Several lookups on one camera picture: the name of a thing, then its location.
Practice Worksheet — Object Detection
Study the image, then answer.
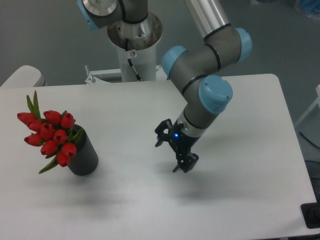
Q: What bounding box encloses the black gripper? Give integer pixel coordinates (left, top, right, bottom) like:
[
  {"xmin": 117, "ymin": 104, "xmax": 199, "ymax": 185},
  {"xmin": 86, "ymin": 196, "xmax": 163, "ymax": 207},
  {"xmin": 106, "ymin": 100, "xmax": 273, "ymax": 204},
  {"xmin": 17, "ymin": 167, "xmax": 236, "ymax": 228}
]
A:
[{"xmin": 154, "ymin": 118, "xmax": 199, "ymax": 173}]

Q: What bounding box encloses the blue plastic bag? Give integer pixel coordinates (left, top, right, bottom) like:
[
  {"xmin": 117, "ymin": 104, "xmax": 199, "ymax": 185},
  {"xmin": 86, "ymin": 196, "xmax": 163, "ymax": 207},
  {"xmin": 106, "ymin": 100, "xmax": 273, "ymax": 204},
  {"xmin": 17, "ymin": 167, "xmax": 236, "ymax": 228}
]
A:
[{"xmin": 294, "ymin": 0, "xmax": 320, "ymax": 20}]

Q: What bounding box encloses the black device at table edge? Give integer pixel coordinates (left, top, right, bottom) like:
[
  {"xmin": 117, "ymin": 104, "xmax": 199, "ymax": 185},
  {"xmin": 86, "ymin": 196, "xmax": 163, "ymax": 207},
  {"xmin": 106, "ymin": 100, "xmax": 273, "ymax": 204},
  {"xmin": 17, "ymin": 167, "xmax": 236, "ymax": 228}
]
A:
[{"xmin": 300, "ymin": 202, "xmax": 320, "ymax": 229}]

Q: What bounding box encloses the white chair armrest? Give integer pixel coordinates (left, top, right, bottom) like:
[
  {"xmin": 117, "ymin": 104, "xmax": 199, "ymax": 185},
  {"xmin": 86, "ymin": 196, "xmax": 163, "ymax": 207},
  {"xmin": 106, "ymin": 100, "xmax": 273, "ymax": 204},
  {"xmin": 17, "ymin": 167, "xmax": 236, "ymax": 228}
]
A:
[{"xmin": 0, "ymin": 65, "xmax": 47, "ymax": 89}]

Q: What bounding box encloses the dark grey ribbed vase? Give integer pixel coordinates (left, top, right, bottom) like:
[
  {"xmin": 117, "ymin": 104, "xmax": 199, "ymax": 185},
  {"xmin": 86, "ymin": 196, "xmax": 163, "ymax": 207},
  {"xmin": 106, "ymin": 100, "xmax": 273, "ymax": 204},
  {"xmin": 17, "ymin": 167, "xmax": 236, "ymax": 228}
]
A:
[{"xmin": 68, "ymin": 130, "xmax": 99, "ymax": 176}]

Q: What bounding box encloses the black floor cable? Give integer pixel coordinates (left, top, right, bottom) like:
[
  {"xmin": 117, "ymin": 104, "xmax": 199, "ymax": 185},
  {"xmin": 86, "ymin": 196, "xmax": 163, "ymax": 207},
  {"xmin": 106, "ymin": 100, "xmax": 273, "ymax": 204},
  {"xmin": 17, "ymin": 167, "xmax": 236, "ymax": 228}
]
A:
[{"xmin": 299, "ymin": 131, "xmax": 320, "ymax": 150}]

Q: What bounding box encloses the white furniture leg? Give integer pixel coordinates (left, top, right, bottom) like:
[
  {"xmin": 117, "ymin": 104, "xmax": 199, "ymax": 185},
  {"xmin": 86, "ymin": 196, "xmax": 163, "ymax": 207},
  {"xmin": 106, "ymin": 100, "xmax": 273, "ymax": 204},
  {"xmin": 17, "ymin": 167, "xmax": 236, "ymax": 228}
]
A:
[{"xmin": 294, "ymin": 85, "xmax": 320, "ymax": 129}]

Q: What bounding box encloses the red tulip bouquet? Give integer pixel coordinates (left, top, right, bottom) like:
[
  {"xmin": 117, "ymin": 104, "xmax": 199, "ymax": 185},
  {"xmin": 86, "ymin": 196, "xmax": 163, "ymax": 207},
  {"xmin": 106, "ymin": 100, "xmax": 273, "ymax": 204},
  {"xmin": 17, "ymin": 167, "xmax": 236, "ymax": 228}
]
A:
[{"xmin": 17, "ymin": 91, "xmax": 85, "ymax": 174}]

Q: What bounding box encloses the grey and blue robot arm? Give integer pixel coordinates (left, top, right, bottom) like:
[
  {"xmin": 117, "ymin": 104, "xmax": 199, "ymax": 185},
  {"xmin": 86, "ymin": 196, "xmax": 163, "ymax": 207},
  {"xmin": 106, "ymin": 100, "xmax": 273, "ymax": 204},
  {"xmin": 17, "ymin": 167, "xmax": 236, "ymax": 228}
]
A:
[{"xmin": 77, "ymin": 0, "xmax": 252, "ymax": 172}]

